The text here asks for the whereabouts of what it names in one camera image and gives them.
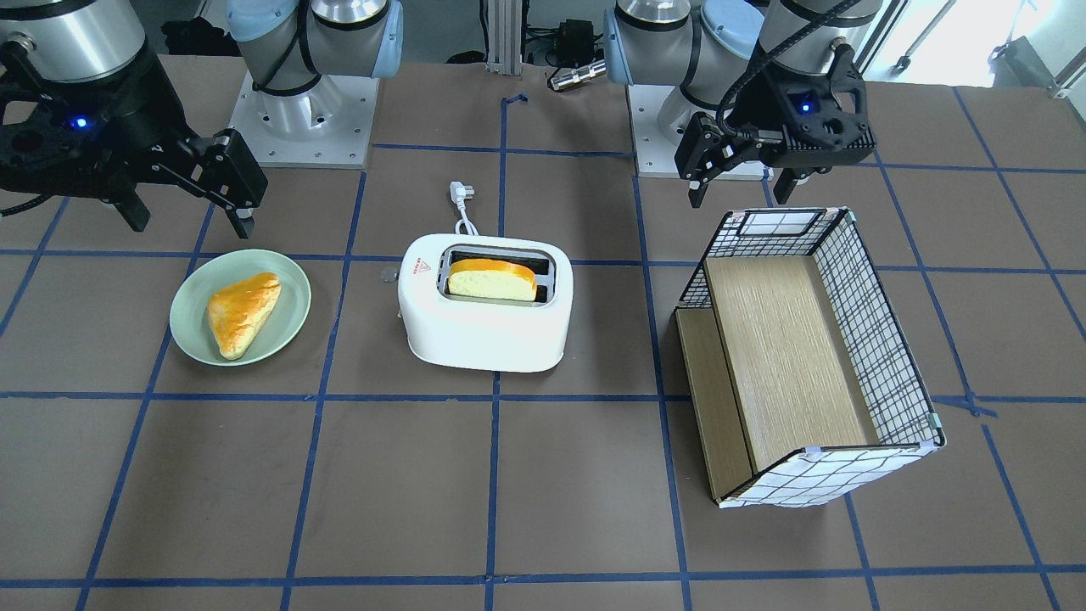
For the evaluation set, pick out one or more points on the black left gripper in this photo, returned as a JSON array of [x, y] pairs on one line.
[[764, 113]]

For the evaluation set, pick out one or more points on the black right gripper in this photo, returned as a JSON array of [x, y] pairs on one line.
[[134, 106]]

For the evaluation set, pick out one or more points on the white toaster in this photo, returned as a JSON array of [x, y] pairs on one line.
[[476, 329]]

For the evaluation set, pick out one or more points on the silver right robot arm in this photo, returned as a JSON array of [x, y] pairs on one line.
[[293, 50]]

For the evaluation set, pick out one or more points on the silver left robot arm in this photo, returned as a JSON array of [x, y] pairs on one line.
[[708, 51]]

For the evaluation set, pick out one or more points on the bread slice in toaster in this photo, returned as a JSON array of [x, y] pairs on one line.
[[492, 279]]

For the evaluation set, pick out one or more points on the triangular bread on plate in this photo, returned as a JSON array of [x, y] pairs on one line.
[[237, 313]]

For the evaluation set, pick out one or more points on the green plate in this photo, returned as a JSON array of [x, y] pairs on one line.
[[188, 313]]

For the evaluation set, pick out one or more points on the silver cylinder in background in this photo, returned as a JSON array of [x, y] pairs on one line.
[[564, 79]]

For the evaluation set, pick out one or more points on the black power adapter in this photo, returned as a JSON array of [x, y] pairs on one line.
[[575, 41]]

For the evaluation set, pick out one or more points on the grid-patterned wooden box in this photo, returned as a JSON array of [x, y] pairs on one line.
[[803, 384]]

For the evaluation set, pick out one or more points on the aluminium frame post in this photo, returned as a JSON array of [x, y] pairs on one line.
[[504, 37]]

